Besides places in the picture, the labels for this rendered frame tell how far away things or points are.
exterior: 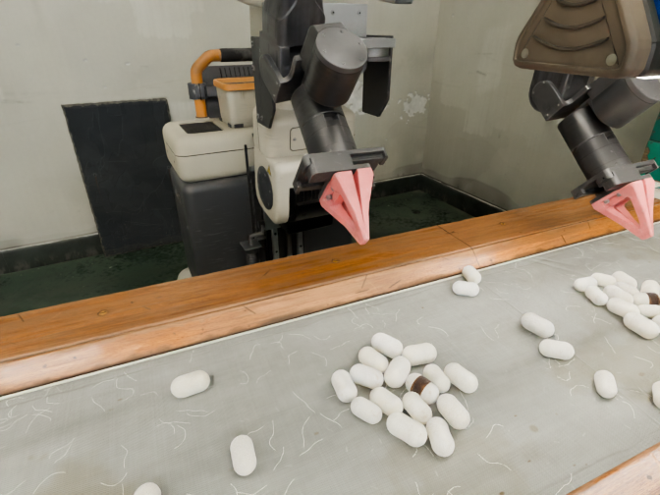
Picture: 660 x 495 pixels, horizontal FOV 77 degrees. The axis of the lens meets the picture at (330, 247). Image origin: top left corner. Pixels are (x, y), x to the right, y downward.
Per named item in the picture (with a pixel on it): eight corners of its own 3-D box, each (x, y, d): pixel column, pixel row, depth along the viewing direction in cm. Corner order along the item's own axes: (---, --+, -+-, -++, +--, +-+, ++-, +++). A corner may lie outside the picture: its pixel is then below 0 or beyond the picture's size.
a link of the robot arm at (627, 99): (564, 87, 68) (527, 92, 65) (629, 28, 58) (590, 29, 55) (603, 147, 65) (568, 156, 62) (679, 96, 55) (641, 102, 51)
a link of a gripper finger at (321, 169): (396, 226, 44) (366, 151, 47) (334, 237, 41) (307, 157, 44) (372, 249, 50) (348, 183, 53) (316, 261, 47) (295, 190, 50)
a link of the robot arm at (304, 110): (325, 103, 56) (285, 106, 54) (340, 64, 50) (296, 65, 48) (340, 146, 54) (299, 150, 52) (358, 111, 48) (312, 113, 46)
